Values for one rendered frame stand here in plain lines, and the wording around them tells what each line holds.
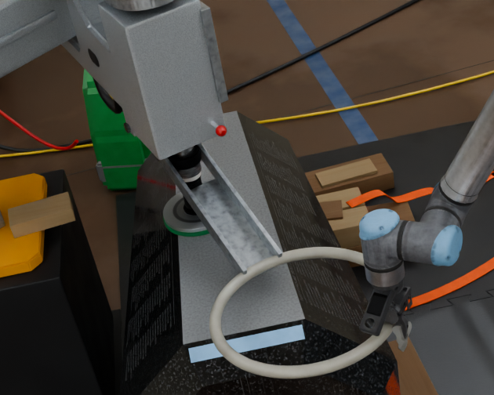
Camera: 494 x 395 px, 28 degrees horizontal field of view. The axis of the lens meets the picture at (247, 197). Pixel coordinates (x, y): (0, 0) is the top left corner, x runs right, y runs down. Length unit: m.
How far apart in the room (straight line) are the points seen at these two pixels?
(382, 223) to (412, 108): 2.67
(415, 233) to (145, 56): 0.87
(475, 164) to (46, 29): 1.52
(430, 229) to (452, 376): 1.37
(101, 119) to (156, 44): 1.90
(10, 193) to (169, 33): 1.05
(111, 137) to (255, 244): 1.87
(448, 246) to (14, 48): 1.54
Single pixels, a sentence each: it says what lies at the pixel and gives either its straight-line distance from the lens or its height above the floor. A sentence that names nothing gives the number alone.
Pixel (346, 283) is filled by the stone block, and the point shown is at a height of 0.63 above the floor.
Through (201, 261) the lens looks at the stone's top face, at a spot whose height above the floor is 0.80.
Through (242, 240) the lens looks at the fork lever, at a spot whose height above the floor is 0.90.
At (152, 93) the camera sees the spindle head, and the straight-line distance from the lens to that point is 2.63.
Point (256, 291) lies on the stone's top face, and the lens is 2.70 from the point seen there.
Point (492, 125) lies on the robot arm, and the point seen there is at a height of 1.44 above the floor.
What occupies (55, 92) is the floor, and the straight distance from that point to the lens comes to 5.60.
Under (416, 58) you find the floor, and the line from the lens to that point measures 5.25.
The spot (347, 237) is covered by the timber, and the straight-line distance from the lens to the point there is 3.82.
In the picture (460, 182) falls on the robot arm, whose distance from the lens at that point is 2.20.
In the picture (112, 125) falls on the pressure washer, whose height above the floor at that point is 0.35.
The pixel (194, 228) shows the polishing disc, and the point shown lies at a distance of 2.92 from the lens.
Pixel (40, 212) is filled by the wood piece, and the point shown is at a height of 0.83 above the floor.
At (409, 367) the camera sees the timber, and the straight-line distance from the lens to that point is 3.36.
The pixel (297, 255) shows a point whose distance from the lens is 2.66.
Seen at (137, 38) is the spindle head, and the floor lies 1.48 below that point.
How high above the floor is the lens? 2.60
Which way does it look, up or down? 36 degrees down
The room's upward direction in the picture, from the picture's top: 11 degrees counter-clockwise
